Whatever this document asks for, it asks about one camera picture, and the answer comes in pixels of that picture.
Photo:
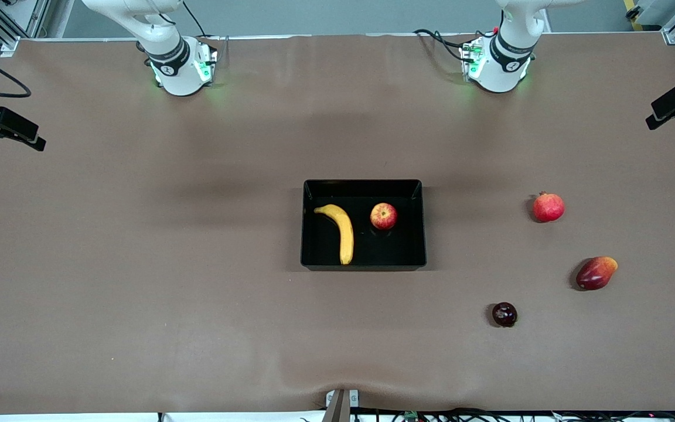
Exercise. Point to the yellow banana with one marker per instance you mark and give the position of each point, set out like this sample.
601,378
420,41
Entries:
344,234

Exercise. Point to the dark purple plum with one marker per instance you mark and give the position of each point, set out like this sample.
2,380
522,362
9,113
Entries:
504,315

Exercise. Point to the black plastic tray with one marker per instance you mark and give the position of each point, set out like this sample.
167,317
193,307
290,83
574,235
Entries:
326,246

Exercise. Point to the red yellow mango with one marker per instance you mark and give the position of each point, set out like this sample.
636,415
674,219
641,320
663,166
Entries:
595,274

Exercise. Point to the metal camera bracket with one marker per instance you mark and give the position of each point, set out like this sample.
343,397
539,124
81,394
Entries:
340,404

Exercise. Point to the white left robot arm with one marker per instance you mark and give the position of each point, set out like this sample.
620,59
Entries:
504,73

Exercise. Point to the black right gripper plug block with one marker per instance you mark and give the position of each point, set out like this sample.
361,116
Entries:
15,122

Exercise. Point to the red yellow apple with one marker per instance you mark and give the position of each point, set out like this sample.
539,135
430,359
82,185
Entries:
383,216

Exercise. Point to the red pomegranate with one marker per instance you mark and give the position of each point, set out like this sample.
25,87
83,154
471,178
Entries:
548,208

